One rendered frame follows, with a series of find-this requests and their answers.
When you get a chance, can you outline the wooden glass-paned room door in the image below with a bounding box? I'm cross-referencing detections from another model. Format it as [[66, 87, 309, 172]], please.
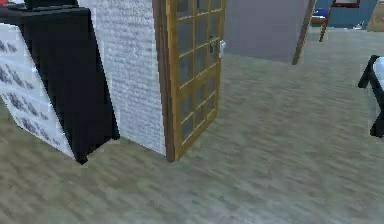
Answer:
[[152, 0, 227, 164]]

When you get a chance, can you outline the black white chest of drawers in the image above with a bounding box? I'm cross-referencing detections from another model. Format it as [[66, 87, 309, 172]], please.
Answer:
[[0, 5, 121, 166]]

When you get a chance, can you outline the brown wooden chair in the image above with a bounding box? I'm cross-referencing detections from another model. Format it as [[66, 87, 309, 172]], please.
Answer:
[[310, 0, 362, 43]]

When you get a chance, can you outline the black object on chest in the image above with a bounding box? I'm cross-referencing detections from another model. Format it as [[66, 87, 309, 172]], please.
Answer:
[[23, 0, 80, 10]]

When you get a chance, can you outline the white door handle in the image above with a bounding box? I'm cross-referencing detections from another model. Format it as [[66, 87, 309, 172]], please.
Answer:
[[218, 39, 227, 59]]

